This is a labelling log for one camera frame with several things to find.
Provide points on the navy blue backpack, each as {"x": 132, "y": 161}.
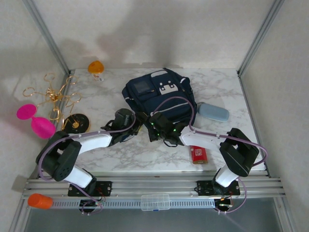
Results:
{"x": 149, "y": 94}

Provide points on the red rectangular box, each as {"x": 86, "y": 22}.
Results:
{"x": 200, "y": 155}

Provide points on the light blue pencil case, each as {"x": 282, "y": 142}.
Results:
{"x": 213, "y": 111}

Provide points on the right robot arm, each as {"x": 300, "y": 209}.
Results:
{"x": 205, "y": 139}

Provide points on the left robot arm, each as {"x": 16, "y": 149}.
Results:
{"x": 94, "y": 142}

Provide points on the white bottle orange lid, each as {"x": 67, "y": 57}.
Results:
{"x": 96, "y": 67}

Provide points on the clear plastic compartment box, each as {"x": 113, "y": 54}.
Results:
{"x": 155, "y": 202}

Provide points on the black controller board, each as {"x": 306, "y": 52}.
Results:
{"x": 88, "y": 204}
{"x": 223, "y": 205}

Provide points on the pink fluffy double pad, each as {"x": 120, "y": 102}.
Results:
{"x": 25, "y": 111}

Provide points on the orange plastic cup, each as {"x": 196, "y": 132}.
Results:
{"x": 39, "y": 201}

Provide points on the aluminium rail frame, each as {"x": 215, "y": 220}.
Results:
{"x": 154, "y": 184}

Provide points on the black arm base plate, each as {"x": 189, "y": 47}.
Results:
{"x": 105, "y": 188}
{"x": 205, "y": 188}

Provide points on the aluminium frame post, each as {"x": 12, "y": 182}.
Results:
{"x": 48, "y": 36}
{"x": 260, "y": 36}

